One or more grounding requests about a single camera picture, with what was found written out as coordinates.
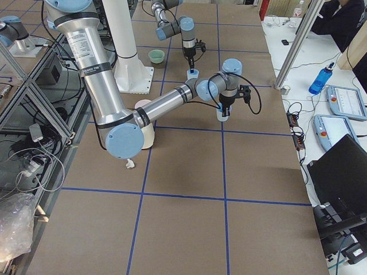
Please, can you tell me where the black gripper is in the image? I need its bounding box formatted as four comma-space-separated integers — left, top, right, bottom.
182, 47, 196, 73
219, 94, 236, 117

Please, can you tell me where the light blue cup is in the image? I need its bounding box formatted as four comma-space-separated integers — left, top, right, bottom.
216, 107, 232, 122
186, 69, 199, 80

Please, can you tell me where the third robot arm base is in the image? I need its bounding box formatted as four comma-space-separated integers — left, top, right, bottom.
1, 15, 41, 58

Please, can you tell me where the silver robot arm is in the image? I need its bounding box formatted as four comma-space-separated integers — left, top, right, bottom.
151, 0, 197, 73
44, 1, 243, 159

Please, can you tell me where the green bowl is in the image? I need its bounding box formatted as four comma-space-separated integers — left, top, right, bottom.
148, 49, 165, 64

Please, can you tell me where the white pillar with base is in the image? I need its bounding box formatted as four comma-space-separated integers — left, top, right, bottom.
103, 0, 154, 94

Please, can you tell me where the pink bowl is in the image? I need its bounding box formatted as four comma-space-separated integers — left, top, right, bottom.
134, 99, 151, 109

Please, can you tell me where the orange black adapter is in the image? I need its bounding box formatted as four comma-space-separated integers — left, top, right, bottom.
286, 112, 306, 151

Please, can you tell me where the cream toaster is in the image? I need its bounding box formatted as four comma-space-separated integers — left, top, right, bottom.
141, 123, 155, 150

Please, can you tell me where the blue water bottle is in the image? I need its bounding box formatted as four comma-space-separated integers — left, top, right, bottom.
309, 62, 335, 95

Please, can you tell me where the near teach pendant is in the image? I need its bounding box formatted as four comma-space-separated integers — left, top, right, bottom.
313, 115, 359, 151

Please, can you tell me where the teach pendant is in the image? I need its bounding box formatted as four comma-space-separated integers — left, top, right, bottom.
313, 115, 359, 151
326, 85, 366, 121

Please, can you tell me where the far teach pendant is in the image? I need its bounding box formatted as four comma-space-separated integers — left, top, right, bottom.
326, 85, 366, 121

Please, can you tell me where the black laptop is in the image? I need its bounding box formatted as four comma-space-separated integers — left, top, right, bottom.
307, 134, 366, 214

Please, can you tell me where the person in black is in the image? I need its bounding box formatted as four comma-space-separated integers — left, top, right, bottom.
311, 0, 365, 52

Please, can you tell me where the plastic bag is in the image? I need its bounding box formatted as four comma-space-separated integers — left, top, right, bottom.
1, 193, 35, 262

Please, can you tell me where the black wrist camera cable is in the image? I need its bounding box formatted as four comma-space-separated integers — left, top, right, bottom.
207, 73, 262, 114

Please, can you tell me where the aluminium frame post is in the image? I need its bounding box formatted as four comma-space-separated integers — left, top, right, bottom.
274, 0, 325, 90

